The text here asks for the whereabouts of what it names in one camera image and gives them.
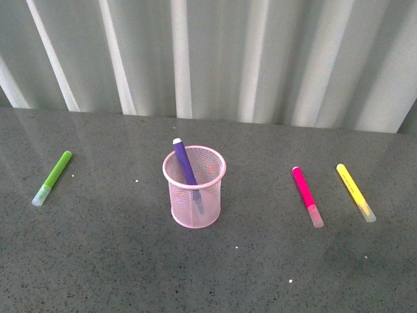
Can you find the white pleated curtain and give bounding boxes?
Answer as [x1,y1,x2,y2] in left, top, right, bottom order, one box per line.
[1,1,416,134]

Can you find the pink mesh pen cup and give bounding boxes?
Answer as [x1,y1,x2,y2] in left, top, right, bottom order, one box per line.
[162,145,226,229]

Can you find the purple marker pen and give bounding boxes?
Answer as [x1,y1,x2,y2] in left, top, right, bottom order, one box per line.
[173,138,204,215]

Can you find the pink marker pen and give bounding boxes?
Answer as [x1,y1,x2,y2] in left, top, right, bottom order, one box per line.
[292,166,324,228]

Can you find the yellow marker pen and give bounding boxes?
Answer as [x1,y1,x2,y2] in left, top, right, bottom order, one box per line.
[336,164,377,223]

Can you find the green marker pen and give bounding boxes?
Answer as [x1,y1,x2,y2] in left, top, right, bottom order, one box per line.
[31,151,72,207]

